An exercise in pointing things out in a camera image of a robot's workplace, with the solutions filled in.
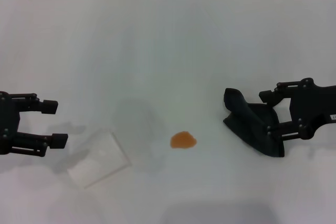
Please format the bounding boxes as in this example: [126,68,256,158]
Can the dark blue rag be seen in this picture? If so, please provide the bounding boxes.
[222,87,286,158]

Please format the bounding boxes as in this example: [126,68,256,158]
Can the brown water stain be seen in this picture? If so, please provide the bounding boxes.
[170,131,198,150]

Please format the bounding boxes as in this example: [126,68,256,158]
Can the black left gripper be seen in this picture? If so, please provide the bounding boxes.
[0,91,69,158]

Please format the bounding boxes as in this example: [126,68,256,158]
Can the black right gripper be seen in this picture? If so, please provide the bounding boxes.
[258,77,336,141]

